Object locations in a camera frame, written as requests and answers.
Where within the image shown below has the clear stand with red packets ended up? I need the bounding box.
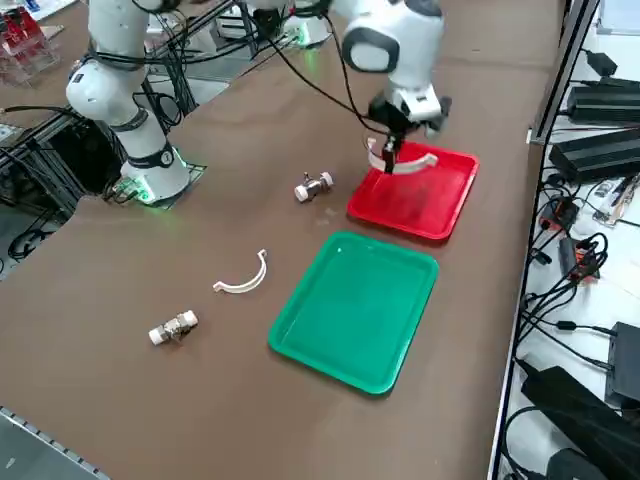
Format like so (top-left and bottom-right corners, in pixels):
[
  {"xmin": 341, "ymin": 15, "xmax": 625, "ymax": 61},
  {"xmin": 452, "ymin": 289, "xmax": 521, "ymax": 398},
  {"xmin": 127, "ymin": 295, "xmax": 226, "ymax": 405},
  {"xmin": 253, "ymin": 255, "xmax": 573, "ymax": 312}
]
[{"xmin": 0, "ymin": 9, "xmax": 64, "ymax": 89}]

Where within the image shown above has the small white pipe clamp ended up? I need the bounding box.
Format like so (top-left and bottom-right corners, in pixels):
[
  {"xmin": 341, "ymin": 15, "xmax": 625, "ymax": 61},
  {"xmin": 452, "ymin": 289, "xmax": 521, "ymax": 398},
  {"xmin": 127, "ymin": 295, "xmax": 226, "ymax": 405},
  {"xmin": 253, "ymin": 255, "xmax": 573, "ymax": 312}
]
[{"xmin": 212, "ymin": 248, "xmax": 270, "ymax": 296}]

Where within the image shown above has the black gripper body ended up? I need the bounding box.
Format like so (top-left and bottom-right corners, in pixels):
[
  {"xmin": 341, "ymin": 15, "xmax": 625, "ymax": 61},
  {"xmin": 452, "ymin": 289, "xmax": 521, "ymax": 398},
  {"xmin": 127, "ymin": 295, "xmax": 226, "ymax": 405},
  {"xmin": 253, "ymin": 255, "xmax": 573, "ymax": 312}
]
[{"xmin": 368, "ymin": 94, "xmax": 454, "ymax": 141}]

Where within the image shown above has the black metal rack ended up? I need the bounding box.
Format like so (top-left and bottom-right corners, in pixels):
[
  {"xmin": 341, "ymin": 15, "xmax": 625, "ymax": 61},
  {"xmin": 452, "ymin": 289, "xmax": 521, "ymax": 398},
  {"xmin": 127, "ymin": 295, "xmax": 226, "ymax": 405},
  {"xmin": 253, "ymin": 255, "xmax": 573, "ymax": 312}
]
[{"xmin": 0, "ymin": 109, "xmax": 126, "ymax": 221}]

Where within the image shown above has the orange and black device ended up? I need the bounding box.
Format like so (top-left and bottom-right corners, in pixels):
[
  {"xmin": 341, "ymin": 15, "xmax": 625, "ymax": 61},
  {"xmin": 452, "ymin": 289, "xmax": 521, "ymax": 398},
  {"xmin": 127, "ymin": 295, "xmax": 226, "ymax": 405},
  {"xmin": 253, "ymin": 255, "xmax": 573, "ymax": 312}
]
[
  {"xmin": 538, "ymin": 197, "xmax": 580, "ymax": 232},
  {"xmin": 558, "ymin": 238, "xmax": 601, "ymax": 284}
]

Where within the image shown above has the green plastic tray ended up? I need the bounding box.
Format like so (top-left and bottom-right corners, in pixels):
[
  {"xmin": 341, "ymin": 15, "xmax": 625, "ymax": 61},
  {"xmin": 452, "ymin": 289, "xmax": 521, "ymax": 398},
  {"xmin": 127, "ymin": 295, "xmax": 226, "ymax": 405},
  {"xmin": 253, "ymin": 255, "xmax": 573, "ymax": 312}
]
[{"xmin": 267, "ymin": 230, "xmax": 440, "ymax": 397}]

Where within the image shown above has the black box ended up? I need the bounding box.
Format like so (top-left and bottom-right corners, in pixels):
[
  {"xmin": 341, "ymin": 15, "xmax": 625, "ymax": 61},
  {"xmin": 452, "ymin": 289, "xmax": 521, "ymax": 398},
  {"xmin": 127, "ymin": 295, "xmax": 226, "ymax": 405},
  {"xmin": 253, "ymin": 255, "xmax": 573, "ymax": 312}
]
[{"xmin": 604, "ymin": 322, "xmax": 640, "ymax": 407}]

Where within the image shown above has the white equipment box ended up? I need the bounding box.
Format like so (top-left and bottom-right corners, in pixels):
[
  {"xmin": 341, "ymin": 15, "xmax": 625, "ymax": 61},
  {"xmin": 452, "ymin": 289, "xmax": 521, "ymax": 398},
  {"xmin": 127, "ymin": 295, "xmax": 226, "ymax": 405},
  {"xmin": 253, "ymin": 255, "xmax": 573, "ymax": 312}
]
[{"xmin": 215, "ymin": 12, "xmax": 254, "ymax": 44}]

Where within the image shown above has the black power supply brick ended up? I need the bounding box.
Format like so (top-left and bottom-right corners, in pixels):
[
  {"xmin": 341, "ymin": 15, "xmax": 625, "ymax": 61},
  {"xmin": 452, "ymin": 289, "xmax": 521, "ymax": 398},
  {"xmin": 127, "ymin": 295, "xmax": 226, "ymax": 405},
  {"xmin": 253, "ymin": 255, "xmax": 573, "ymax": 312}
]
[
  {"xmin": 548, "ymin": 128, "xmax": 640, "ymax": 184},
  {"xmin": 568, "ymin": 84, "xmax": 640, "ymax": 126}
]

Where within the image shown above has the aluminium frame post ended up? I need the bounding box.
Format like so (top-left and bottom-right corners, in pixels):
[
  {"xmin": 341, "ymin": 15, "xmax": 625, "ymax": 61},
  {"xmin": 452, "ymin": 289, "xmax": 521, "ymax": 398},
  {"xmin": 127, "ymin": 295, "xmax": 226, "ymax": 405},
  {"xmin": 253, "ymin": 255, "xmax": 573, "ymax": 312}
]
[{"xmin": 527, "ymin": 0, "xmax": 601, "ymax": 146}]

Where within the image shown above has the red plastic tray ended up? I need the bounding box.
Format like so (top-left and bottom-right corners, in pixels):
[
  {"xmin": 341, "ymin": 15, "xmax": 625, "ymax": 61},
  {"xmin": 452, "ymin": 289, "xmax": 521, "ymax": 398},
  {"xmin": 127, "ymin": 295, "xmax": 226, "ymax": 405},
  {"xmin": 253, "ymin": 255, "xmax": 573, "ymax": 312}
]
[{"xmin": 346, "ymin": 139, "xmax": 481, "ymax": 245}]

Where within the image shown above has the perforated aluminium rail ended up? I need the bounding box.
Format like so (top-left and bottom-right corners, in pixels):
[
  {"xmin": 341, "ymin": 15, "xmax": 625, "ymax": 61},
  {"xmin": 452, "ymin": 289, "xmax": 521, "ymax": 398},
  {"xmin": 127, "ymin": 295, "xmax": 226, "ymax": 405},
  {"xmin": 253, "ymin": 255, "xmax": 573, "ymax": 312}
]
[{"xmin": 0, "ymin": 404, "xmax": 109, "ymax": 480}]

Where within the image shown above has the large white pipe clamp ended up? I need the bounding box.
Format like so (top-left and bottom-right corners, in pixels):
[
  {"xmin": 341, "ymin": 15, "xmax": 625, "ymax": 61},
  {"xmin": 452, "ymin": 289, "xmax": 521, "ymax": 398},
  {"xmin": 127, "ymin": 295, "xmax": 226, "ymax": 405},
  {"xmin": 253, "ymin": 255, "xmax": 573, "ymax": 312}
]
[{"xmin": 364, "ymin": 137, "xmax": 439, "ymax": 176}]

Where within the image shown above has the small black power adapter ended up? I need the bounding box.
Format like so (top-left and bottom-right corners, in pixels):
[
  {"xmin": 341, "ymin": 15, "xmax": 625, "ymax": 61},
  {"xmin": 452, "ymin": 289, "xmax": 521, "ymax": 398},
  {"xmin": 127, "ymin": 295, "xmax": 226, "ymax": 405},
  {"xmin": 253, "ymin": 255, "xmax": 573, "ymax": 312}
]
[{"xmin": 585, "ymin": 49, "xmax": 619, "ymax": 77}]

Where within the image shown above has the brass valve with white caps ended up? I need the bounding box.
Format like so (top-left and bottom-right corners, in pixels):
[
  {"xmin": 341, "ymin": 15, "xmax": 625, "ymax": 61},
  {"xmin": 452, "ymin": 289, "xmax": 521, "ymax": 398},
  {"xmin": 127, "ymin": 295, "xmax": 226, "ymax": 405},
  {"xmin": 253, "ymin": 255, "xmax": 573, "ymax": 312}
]
[
  {"xmin": 293, "ymin": 171, "xmax": 335, "ymax": 204},
  {"xmin": 148, "ymin": 309, "xmax": 200, "ymax": 347}
]

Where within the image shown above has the thick black cable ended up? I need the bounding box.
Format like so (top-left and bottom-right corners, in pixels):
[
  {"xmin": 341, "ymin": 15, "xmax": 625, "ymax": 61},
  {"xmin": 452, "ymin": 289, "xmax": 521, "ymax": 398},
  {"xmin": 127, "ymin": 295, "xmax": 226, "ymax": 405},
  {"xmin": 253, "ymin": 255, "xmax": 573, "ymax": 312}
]
[{"xmin": 0, "ymin": 102, "xmax": 71, "ymax": 117}]

